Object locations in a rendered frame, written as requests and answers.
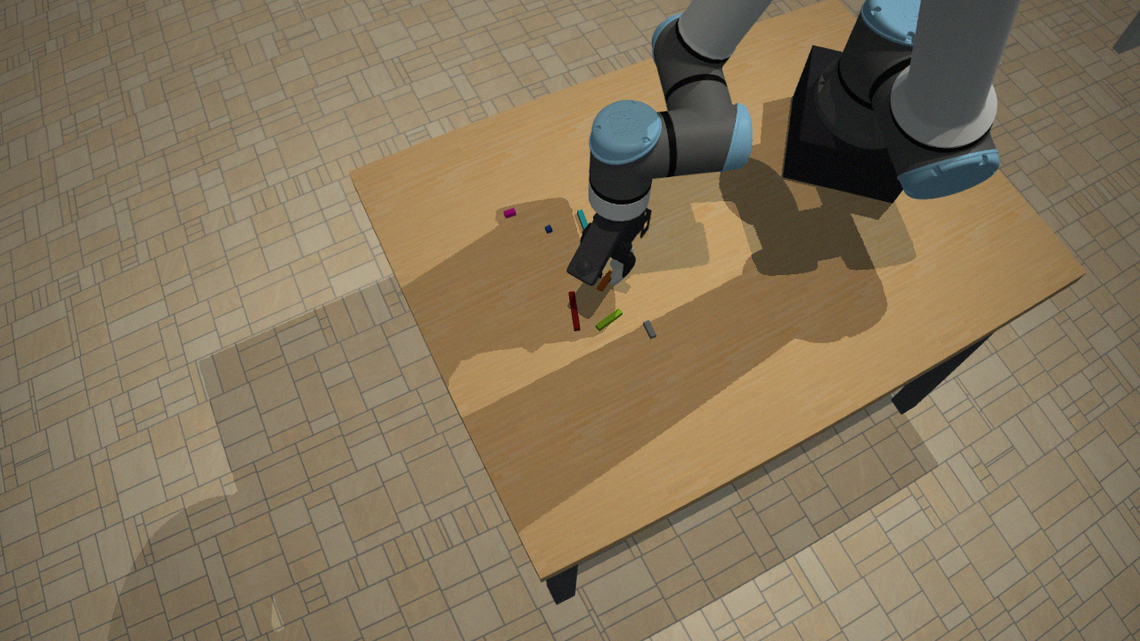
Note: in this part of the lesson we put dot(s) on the green rectangular bar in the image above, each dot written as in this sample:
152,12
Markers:
609,319

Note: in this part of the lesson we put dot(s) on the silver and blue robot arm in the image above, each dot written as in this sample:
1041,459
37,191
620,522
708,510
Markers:
926,113

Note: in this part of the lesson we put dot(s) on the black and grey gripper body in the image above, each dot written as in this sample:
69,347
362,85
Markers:
630,233

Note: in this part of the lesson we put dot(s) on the dark red rod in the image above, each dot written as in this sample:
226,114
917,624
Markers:
574,311

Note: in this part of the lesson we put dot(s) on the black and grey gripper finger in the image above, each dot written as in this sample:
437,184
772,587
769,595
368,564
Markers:
622,268
583,234

